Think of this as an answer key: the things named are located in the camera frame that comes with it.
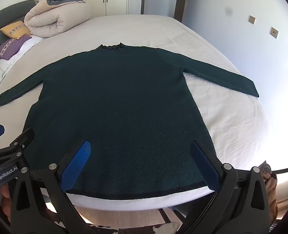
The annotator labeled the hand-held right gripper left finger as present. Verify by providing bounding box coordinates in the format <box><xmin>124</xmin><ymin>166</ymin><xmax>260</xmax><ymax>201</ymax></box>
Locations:
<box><xmin>9</xmin><ymin>140</ymin><xmax>92</xmax><ymax>234</ymax></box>

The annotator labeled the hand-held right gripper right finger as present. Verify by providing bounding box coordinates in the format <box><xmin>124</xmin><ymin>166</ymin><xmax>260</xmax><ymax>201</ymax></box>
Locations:
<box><xmin>190</xmin><ymin>140</ymin><xmax>278</xmax><ymax>234</ymax></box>

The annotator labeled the dark green sweater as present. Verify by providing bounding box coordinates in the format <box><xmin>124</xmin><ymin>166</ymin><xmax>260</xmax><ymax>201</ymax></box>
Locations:
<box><xmin>0</xmin><ymin>43</ymin><xmax>260</xmax><ymax>200</ymax></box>

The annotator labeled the brown cloth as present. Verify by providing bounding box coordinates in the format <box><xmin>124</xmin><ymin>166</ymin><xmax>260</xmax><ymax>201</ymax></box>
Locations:
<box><xmin>258</xmin><ymin>160</ymin><xmax>280</xmax><ymax>225</ymax></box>

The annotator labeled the brown white cowhide rug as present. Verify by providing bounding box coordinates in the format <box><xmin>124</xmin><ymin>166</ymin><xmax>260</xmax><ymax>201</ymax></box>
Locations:
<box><xmin>54</xmin><ymin>207</ymin><xmax>183</xmax><ymax>234</ymax></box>

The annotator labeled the purple patterned pillow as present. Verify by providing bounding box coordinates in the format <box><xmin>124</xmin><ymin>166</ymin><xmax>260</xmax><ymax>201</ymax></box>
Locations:
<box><xmin>0</xmin><ymin>35</ymin><xmax>32</xmax><ymax>60</ymax></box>

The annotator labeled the yellow patterned pillow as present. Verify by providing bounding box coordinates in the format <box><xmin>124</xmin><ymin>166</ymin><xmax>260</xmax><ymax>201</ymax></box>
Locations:
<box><xmin>0</xmin><ymin>21</ymin><xmax>31</xmax><ymax>40</ymax></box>

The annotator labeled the beige folded duvet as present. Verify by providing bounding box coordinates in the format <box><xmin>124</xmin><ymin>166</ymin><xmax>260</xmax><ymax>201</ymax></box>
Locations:
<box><xmin>24</xmin><ymin>0</ymin><xmax>94</xmax><ymax>38</ymax></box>

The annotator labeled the blue grey folded blanket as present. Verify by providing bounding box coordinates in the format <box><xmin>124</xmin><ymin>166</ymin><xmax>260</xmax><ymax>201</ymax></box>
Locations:
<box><xmin>47</xmin><ymin>0</ymin><xmax>86</xmax><ymax>7</ymax></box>

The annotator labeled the white bed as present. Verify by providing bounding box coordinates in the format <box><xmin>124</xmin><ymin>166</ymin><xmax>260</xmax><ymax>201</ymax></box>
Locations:
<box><xmin>0</xmin><ymin>14</ymin><xmax>281</xmax><ymax>211</ymax></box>

